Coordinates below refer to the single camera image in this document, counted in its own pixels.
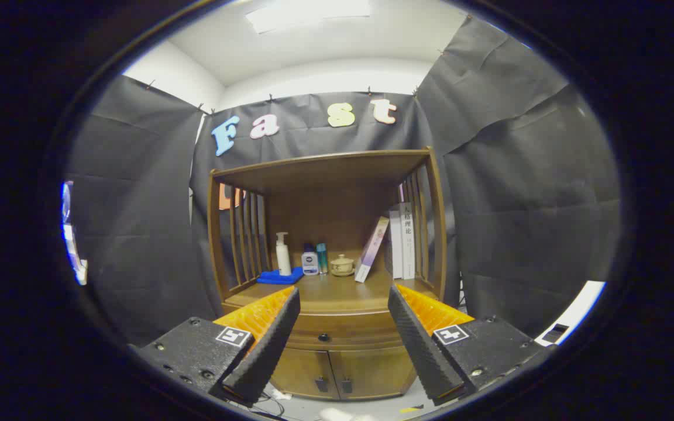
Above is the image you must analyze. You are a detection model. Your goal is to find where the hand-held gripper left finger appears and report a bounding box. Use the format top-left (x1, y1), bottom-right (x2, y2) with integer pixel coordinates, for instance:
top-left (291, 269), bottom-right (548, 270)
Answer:
top-left (128, 285), bottom-right (301, 408)

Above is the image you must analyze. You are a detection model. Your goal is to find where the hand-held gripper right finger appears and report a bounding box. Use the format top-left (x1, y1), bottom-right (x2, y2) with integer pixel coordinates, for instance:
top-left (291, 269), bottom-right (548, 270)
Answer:
top-left (387, 283), bottom-right (557, 406)

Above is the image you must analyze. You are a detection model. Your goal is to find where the brown wooden drawer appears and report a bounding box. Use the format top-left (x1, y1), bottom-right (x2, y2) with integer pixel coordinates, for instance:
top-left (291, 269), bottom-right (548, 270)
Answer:
top-left (283, 312), bottom-right (411, 352)

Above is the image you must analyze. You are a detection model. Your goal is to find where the wooden cabinet door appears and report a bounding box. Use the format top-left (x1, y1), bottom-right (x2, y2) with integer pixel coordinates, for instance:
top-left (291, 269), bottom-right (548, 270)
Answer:
top-left (328, 348), bottom-right (417, 400)
top-left (271, 349), bottom-right (338, 400)

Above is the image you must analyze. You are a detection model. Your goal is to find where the wooden countertop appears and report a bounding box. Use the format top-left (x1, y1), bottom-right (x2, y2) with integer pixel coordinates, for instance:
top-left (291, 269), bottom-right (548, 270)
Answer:
top-left (223, 266), bottom-right (440, 316)

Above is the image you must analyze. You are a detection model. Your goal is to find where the brown wooden cabinet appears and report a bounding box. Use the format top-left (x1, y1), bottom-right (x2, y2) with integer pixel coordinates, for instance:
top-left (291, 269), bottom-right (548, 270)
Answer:
top-left (207, 146), bottom-right (449, 402)

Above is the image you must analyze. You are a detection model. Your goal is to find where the blue folded cloth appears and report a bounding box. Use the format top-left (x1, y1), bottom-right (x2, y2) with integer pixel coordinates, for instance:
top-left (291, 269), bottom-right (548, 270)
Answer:
top-left (256, 267), bottom-right (304, 285)

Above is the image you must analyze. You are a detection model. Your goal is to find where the white pump bottle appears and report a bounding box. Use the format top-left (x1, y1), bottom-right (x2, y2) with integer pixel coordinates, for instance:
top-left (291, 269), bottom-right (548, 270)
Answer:
top-left (275, 232), bottom-right (292, 277)

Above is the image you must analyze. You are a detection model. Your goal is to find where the white bottle with blue cap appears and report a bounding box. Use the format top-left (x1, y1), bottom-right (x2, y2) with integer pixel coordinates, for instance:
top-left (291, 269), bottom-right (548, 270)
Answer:
top-left (301, 243), bottom-right (319, 276)

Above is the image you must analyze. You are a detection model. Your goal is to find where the white rounded object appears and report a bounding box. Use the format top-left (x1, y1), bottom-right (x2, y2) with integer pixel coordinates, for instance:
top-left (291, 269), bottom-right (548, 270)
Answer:
top-left (319, 408), bottom-right (373, 420)

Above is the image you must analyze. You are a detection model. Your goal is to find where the grey patterned book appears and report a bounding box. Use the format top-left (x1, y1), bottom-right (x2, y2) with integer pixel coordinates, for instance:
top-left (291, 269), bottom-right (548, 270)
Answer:
top-left (385, 210), bottom-right (403, 279)

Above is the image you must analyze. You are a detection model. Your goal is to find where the purple and white book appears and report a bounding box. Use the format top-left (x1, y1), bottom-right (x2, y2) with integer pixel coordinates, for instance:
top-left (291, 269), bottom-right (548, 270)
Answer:
top-left (354, 216), bottom-right (390, 284)

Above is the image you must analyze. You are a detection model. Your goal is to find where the cream lidded tea bowl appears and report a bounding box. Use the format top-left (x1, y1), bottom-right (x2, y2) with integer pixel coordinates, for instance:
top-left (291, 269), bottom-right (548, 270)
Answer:
top-left (329, 254), bottom-right (356, 277)

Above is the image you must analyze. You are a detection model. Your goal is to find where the white appliance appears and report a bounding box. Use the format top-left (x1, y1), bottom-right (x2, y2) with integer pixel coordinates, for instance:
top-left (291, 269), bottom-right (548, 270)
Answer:
top-left (535, 281), bottom-right (607, 347)

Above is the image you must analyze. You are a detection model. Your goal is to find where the white panel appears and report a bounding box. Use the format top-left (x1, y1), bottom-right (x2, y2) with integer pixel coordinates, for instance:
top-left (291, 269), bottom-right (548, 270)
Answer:
top-left (61, 180), bottom-right (88, 286)

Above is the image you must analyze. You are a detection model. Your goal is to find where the black floor cable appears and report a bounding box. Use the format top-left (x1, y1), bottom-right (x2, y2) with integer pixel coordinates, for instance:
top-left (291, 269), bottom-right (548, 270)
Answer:
top-left (226, 392), bottom-right (291, 420)

